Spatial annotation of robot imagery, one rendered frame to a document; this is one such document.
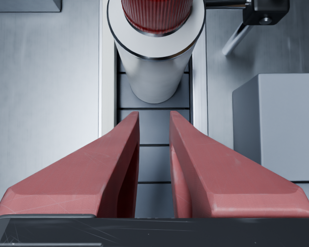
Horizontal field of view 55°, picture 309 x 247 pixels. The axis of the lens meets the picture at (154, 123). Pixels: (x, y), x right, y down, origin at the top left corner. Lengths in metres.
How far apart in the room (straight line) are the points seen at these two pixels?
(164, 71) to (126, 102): 0.14
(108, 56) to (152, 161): 0.11
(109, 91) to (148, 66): 0.12
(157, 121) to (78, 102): 0.11
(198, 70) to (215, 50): 0.15
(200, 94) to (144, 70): 0.07
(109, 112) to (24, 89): 0.15
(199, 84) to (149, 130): 0.10
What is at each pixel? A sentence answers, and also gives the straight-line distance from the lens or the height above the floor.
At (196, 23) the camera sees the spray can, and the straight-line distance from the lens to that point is 0.16.
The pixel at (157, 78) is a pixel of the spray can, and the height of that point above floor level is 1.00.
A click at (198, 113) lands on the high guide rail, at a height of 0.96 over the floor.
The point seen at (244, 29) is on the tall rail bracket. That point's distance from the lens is 0.31.
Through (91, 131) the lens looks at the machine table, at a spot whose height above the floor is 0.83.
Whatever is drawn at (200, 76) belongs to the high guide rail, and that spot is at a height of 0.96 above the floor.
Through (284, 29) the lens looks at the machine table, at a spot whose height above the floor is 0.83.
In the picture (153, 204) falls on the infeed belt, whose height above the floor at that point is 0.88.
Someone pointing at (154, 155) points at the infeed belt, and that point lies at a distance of 0.31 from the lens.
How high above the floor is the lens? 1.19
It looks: 85 degrees down
